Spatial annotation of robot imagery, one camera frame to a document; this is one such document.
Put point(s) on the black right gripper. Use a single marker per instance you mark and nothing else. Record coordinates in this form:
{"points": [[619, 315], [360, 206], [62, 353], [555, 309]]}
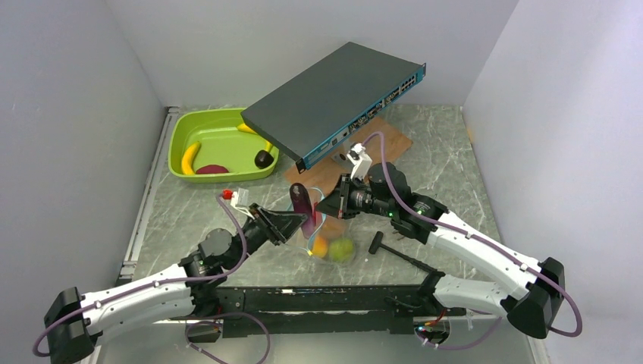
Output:
{"points": [[337, 202]]}

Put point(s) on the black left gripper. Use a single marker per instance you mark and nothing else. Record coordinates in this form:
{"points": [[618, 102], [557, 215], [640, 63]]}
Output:
{"points": [[277, 227]]}

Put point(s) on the purple toy eggplant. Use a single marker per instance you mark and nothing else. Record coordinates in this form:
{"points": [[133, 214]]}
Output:
{"points": [[302, 204]]}

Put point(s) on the clear zip top bag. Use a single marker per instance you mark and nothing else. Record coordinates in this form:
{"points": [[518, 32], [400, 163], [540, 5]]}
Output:
{"points": [[326, 226]]}

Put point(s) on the orange toy mango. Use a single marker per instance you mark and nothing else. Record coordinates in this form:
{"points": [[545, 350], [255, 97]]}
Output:
{"points": [[319, 247]]}

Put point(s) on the green toy pear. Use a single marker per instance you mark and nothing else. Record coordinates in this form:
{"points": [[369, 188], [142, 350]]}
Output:
{"points": [[340, 250]]}

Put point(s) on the dark brown toy fruit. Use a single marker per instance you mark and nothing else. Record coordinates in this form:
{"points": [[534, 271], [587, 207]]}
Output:
{"points": [[263, 159]]}

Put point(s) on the yellow toy banana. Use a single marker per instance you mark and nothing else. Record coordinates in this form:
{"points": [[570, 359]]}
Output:
{"points": [[245, 129], [188, 157]]}

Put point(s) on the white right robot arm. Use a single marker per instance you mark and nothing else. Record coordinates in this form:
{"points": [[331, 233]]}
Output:
{"points": [[521, 289]]}

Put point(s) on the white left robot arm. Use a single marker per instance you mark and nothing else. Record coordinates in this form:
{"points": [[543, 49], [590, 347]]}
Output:
{"points": [[76, 322]]}

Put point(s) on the black rubber mallet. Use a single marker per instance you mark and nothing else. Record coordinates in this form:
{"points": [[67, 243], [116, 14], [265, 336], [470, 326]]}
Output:
{"points": [[377, 244]]}

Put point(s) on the wooden board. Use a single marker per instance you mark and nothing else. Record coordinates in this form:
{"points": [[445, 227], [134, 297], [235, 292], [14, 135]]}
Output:
{"points": [[325, 173]]}

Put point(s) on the dark red toy fruit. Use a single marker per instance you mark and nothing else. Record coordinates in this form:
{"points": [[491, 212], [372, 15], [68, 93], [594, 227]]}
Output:
{"points": [[212, 169]]}

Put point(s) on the lime green plastic tray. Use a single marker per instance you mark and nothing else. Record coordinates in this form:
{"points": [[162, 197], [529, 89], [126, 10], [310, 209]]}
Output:
{"points": [[221, 144]]}

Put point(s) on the metal stand bracket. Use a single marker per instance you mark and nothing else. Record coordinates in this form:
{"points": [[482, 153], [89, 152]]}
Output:
{"points": [[341, 155]]}

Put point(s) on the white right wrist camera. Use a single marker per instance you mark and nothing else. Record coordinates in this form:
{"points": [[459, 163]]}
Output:
{"points": [[361, 161]]}

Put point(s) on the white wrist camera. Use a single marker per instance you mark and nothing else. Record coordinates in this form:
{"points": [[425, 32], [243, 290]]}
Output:
{"points": [[361, 161], [238, 198]]}

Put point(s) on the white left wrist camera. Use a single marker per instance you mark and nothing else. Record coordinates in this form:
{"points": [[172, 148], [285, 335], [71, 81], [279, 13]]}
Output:
{"points": [[238, 198]]}

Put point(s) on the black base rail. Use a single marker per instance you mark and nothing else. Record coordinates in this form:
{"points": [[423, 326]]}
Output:
{"points": [[243, 311]]}

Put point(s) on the dark grey network switch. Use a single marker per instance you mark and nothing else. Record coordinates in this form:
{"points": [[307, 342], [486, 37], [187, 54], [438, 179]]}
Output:
{"points": [[319, 109]]}

